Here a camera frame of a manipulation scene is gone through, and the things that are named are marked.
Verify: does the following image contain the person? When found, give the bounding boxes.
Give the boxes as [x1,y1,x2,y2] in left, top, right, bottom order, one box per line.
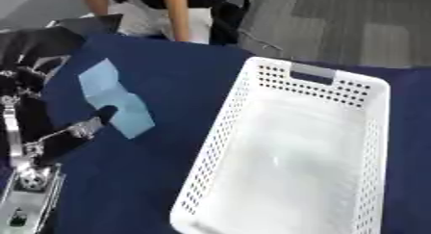
[82,0,249,45]

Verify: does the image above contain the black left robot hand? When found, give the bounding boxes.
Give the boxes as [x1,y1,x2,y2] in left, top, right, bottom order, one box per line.
[0,28,121,172]

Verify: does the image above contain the light blue folded cloth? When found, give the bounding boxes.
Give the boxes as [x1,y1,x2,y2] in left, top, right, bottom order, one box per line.
[75,58,157,141]

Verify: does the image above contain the white perforated plastic basket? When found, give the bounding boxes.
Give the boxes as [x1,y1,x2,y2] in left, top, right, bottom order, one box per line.
[168,56,393,234]

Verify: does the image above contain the black flat panel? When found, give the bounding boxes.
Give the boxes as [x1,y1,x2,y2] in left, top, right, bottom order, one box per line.
[45,13,125,38]

